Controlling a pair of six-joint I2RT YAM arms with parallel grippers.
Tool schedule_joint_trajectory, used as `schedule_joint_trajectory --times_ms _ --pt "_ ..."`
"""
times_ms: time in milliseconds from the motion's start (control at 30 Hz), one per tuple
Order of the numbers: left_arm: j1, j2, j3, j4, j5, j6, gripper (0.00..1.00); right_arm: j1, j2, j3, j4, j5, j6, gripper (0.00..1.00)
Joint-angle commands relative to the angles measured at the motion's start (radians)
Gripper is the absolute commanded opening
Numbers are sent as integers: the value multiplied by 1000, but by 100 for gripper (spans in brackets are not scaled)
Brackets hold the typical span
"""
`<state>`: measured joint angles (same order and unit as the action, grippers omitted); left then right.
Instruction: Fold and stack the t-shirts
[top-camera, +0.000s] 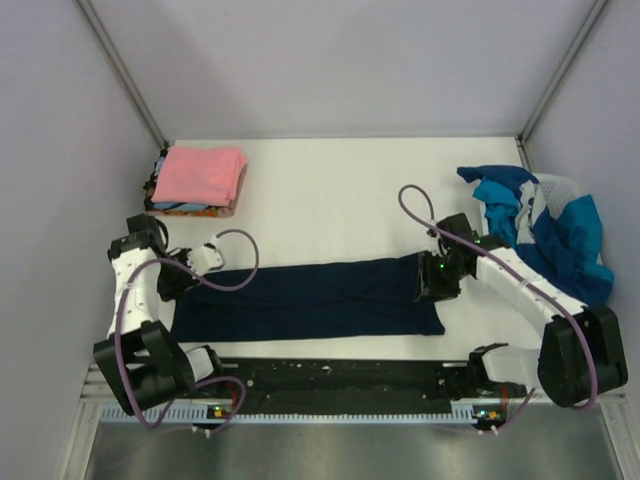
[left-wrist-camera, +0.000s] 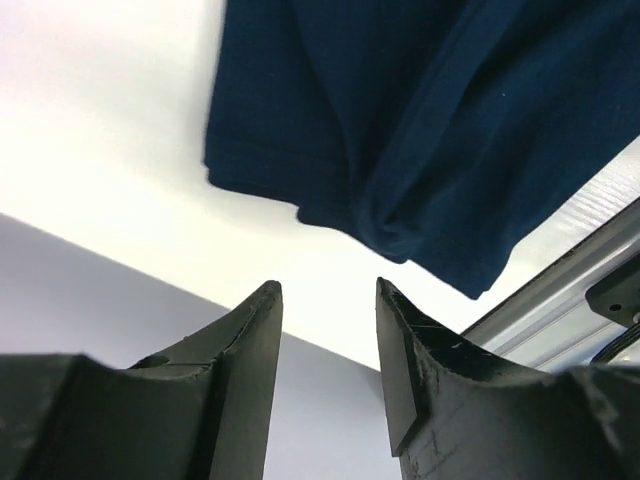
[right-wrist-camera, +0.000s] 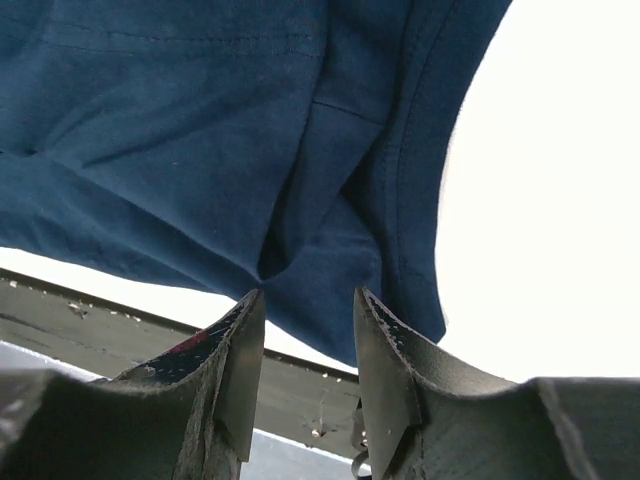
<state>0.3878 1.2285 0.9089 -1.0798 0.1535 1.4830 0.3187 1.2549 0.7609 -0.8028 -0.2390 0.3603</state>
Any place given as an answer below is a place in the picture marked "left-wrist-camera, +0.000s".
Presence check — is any aluminium frame rail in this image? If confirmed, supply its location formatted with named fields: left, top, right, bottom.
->
left=462, top=201, right=639, bottom=371

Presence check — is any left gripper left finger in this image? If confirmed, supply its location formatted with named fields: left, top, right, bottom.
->
left=1, top=281, right=283, bottom=480

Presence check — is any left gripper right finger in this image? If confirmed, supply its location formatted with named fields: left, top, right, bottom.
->
left=376, top=279, right=639, bottom=479

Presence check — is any navy blue t shirt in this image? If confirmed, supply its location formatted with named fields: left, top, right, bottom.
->
left=204, top=0, right=639, bottom=298

